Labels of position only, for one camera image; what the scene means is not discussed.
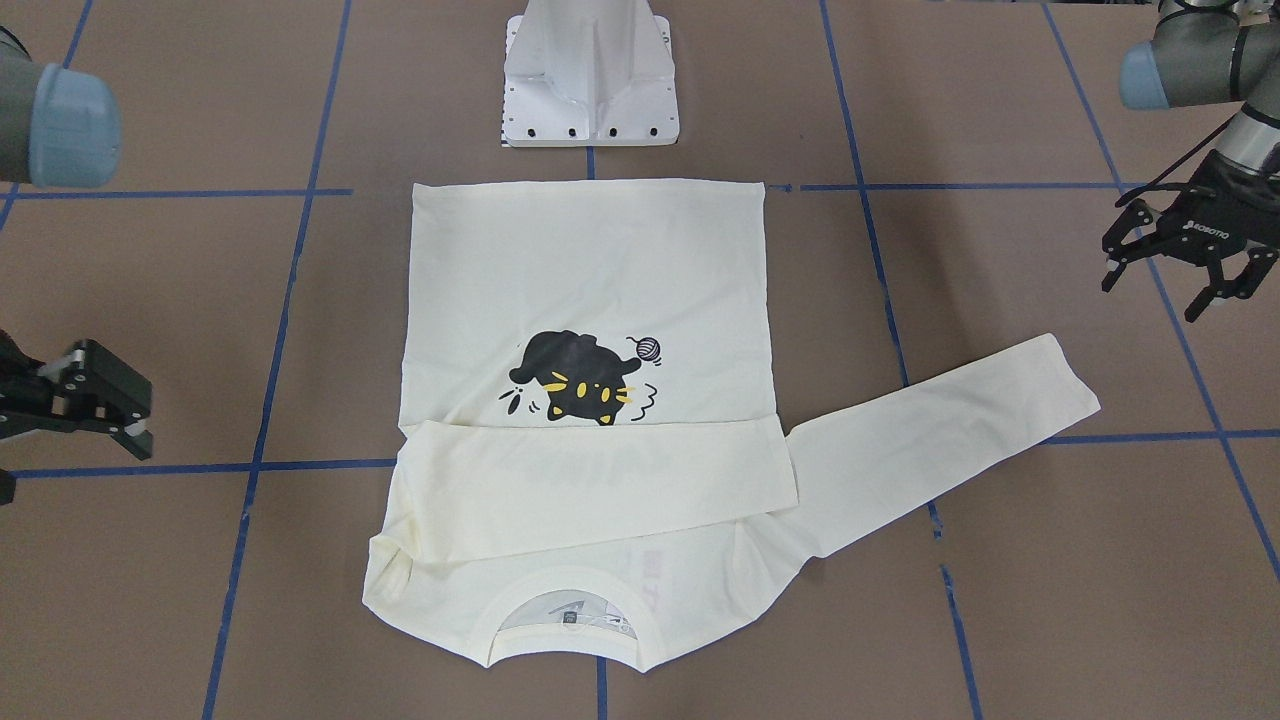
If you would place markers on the brown paper table cover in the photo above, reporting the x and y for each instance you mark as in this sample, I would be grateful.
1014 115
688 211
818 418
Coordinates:
939 176

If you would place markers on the cream long-sleeve cat shirt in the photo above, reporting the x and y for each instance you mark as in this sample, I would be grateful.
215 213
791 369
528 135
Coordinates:
593 461

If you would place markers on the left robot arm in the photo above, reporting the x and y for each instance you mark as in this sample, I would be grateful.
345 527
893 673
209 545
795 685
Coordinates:
1202 53

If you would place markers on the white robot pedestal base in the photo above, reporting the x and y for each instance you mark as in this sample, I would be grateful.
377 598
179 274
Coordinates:
589 73

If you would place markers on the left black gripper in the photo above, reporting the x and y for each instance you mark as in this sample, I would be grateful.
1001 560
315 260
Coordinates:
1222 212

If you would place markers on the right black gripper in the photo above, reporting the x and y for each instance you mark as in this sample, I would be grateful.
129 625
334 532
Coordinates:
72 392

